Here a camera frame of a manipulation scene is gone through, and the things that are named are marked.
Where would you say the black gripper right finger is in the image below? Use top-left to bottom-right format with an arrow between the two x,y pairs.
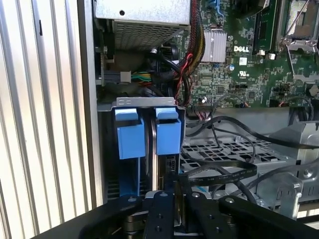
185,191 -> 319,239

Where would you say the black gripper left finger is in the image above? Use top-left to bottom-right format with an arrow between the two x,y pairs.
32,190 -> 175,239

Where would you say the black printed wire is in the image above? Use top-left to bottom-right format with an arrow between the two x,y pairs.
171,160 -> 259,200

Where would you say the hard disk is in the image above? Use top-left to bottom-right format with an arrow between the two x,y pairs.
149,107 -> 182,200

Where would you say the dark grey disk wire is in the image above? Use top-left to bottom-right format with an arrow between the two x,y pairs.
238,160 -> 319,200

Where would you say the empty blue disk carrier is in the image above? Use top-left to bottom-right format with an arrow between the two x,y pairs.
114,107 -> 147,197

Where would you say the metal disk bay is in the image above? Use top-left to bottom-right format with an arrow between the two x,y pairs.
97,97 -> 186,207

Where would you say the black RAM slot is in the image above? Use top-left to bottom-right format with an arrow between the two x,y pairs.
251,9 -> 265,56
263,7 -> 277,54

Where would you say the perforated metal drive cage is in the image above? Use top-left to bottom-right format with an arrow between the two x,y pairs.
179,109 -> 319,220

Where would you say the black PC case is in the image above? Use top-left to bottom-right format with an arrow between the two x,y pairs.
77,0 -> 319,239

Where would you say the green motherboard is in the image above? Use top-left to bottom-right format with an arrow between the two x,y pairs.
174,0 -> 319,110

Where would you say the silver chipset heatsink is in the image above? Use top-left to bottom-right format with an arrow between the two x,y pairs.
201,29 -> 227,63

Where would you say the metal socket cover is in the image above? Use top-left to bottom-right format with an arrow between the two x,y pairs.
285,39 -> 319,84

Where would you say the silver power supply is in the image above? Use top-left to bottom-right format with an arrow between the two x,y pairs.
94,0 -> 194,50

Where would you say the CPU socket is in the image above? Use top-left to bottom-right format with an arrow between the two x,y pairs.
281,0 -> 319,43

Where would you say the thin metal locking lever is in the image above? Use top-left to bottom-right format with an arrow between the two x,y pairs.
290,2 -> 310,28

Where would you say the blue flat wire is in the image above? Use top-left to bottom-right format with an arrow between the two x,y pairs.
191,185 -> 209,195

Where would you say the thick black wire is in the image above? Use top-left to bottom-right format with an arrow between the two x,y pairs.
185,116 -> 319,150

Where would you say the grey connector with coloured wires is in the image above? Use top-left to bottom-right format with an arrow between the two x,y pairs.
101,69 -> 153,87

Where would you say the braided power wire bundle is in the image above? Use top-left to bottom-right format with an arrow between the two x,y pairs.
173,0 -> 207,108

